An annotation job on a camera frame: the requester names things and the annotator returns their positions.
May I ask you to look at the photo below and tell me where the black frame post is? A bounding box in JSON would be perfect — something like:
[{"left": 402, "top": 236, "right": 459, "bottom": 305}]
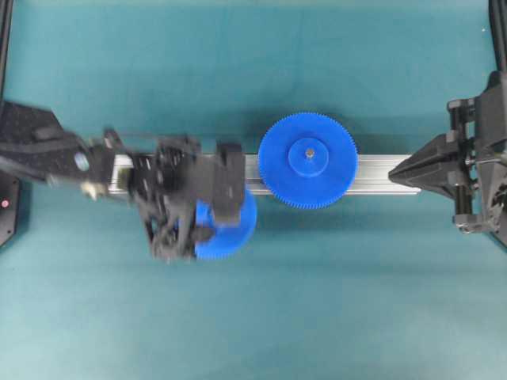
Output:
[
  {"left": 488, "top": 0, "right": 506, "bottom": 74},
  {"left": 0, "top": 0, "right": 14, "bottom": 99}
]

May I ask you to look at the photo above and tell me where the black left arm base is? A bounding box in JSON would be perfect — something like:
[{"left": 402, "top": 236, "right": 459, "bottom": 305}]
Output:
[{"left": 0, "top": 172, "right": 21, "bottom": 246}]

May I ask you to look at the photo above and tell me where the small blue gear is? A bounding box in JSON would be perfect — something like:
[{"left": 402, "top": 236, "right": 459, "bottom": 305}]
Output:
[{"left": 195, "top": 189, "right": 257, "bottom": 260}]

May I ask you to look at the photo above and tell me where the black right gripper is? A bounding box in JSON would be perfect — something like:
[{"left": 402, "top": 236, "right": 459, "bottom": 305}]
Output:
[{"left": 388, "top": 71, "right": 506, "bottom": 234}]

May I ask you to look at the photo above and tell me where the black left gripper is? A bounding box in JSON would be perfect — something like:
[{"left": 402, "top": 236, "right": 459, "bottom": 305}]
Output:
[{"left": 129, "top": 135, "right": 246, "bottom": 261}]

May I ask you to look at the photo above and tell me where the aluminium extrusion rail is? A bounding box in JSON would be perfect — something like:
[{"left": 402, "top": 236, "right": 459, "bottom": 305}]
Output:
[{"left": 108, "top": 154, "right": 421, "bottom": 196}]

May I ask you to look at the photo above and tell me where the black frame post left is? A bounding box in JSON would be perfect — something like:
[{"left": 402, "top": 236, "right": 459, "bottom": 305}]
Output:
[{"left": 0, "top": 0, "right": 14, "bottom": 99}]

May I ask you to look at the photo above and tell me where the black frame post right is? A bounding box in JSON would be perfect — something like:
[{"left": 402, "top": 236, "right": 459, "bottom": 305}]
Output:
[{"left": 488, "top": 0, "right": 506, "bottom": 74}]

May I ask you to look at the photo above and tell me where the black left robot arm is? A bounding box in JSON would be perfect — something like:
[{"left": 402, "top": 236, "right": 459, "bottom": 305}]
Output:
[{"left": 1, "top": 101, "right": 246, "bottom": 261}]

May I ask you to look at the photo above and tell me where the large blue gear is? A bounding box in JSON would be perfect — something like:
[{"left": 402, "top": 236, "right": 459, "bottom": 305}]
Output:
[{"left": 257, "top": 112, "right": 359, "bottom": 210}]

